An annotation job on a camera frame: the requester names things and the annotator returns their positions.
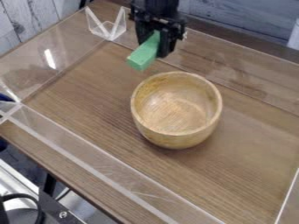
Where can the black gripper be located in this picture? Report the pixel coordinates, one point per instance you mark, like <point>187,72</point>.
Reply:
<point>154,16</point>

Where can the green rectangular block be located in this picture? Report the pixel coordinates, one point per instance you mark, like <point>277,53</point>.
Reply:
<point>145,54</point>

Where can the brown wooden bowl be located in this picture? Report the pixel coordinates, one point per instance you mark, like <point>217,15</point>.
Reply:
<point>177,108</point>

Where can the black metal table leg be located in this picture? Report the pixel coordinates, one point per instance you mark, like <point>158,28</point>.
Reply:
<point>50,184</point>

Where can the clear acrylic enclosure wall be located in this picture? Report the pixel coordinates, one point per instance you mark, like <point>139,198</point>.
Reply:
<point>69,120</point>

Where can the grey metal bracket with screw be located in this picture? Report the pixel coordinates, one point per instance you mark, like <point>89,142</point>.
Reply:
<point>55,213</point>

